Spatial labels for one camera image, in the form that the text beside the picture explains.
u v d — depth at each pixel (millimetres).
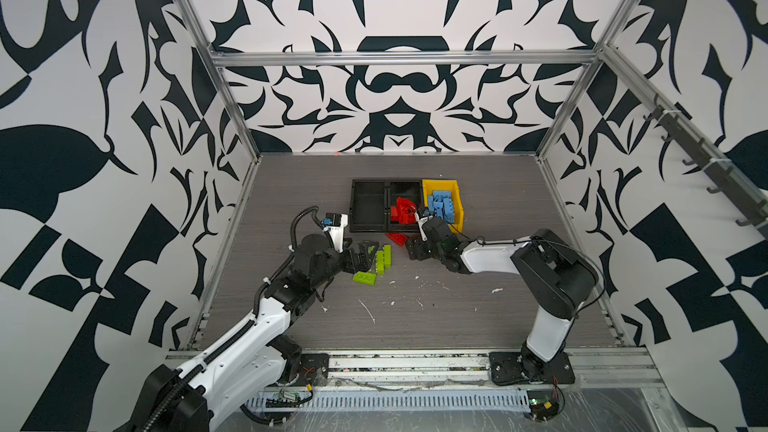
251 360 489
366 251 700
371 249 702
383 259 892
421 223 863
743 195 540
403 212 991
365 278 891
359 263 702
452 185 1020
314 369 732
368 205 1089
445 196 1046
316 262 597
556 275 493
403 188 1120
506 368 744
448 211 988
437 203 1007
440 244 744
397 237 963
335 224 696
